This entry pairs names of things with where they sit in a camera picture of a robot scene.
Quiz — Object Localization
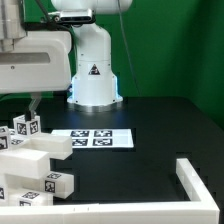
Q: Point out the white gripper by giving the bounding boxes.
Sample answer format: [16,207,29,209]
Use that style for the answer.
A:
[0,31,72,121]

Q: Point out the white tagged cube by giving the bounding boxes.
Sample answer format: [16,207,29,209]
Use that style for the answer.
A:
[0,126,11,151]
[13,115,41,137]

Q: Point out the white chair back frame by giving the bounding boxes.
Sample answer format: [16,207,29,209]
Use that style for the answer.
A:
[0,133,72,179]

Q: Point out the white chair seat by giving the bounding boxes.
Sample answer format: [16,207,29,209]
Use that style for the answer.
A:
[0,174,44,194]

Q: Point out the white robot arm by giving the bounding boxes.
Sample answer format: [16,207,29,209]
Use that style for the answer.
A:
[0,0,133,112]

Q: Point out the white U-shaped fence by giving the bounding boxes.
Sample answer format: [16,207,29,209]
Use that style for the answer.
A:
[0,158,220,224]

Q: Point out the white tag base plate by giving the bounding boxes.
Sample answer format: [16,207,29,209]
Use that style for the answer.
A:
[52,129,134,149]

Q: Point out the grey camera on stand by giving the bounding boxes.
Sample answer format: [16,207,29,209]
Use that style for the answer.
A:
[49,9,94,24]

